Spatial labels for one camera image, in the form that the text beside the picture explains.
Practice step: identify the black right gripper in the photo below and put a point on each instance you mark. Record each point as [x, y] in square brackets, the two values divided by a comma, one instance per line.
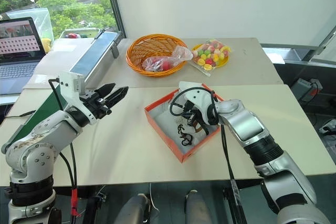
[193, 112]

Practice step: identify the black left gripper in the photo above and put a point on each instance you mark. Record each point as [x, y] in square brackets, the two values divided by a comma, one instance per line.
[98, 107]

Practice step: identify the white shoe with black laces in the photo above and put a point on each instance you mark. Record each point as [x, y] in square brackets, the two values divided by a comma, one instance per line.
[185, 136]

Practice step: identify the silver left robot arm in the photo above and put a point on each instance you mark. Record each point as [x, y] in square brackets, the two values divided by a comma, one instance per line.
[39, 140]

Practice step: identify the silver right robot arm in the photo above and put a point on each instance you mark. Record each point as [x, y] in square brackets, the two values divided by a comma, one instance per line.
[252, 127]

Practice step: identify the orange cardboard shoebox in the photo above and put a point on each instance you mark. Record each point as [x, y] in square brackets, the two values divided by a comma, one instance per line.
[162, 127]

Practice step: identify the orange wicker basket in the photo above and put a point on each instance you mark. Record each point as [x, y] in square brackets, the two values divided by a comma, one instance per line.
[136, 58]

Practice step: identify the white tissue paper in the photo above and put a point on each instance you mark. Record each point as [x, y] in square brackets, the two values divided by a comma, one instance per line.
[187, 85]

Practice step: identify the small green conveyor belt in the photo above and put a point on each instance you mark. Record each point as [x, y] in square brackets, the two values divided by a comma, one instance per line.
[92, 53]

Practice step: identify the clear bag of red items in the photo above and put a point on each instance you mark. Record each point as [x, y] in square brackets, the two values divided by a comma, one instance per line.
[160, 64]

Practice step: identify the clear tray with small items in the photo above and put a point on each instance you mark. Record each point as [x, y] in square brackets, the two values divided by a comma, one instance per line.
[78, 33]

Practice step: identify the yellow plastic plate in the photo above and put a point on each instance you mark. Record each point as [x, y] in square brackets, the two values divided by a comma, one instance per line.
[225, 60]

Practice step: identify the clear bag of colourful candies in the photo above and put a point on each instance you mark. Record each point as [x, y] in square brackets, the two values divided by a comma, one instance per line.
[210, 54]

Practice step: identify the yellow soft toy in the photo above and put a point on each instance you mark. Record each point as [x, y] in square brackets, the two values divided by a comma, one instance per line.
[46, 44]

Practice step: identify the dark grey rounded shape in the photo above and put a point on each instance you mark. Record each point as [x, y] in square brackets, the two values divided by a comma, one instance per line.
[136, 208]
[194, 208]

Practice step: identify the clear plastic storage bin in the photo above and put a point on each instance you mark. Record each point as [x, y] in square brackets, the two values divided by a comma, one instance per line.
[42, 22]

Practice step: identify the grey laptop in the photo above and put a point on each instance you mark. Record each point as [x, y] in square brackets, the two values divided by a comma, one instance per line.
[15, 51]

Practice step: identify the grey electronics box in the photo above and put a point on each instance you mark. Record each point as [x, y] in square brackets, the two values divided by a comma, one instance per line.
[305, 89]

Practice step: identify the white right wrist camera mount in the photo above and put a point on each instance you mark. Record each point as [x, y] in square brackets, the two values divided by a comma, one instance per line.
[198, 98]

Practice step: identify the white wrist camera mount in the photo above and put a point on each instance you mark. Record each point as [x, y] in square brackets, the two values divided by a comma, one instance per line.
[198, 98]
[68, 82]

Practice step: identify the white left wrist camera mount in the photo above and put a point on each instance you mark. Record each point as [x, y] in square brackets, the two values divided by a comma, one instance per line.
[68, 82]

